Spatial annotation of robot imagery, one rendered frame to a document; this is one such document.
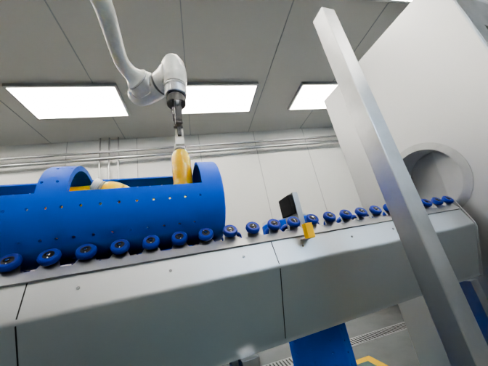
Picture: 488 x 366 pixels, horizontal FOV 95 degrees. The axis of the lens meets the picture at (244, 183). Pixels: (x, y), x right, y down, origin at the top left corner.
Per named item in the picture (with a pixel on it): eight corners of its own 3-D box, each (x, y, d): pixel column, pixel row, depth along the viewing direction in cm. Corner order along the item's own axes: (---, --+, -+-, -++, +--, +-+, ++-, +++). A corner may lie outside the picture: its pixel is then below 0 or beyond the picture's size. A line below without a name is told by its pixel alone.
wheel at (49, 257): (62, 245, 56) (64, 250, 57) (38, 249, 54) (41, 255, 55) (57, 258, 52) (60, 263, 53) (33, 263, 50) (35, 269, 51)
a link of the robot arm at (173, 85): (185, 95, 100) (186, 106, 98) (163, 94, 97) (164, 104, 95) (186, 79, 92) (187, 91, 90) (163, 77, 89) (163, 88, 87)
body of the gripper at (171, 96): (186, 91, 90) (187, 110, 87) (184, 104, 97) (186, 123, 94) (165, 89, 87) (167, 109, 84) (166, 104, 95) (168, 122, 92)
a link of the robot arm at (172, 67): (193, 88, 97) (170, 101, 102) (189, 62, 102) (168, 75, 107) (176, 72, 87) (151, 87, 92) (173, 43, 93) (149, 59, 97)
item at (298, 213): (308, 231, 82) (297, 192, 87) (298, 232, 81) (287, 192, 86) (294, 235, 91) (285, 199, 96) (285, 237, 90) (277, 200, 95)
